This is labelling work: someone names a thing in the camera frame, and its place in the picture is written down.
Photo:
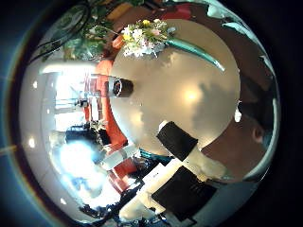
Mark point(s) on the clear glass vase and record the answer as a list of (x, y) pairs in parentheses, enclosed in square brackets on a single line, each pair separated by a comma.
[(123, 87)]

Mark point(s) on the person with dark hair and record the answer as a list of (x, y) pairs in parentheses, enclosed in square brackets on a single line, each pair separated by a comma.
[(240, 148)]

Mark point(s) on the orange chair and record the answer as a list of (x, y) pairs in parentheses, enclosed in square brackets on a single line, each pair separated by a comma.
[(110, 119)]

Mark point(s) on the terracotta plant pot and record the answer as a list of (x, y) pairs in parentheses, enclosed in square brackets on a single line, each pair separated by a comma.
[(118, 41)]

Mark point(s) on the green leafy plant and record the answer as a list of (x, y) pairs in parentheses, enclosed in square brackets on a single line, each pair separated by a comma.
[(91, 41)]

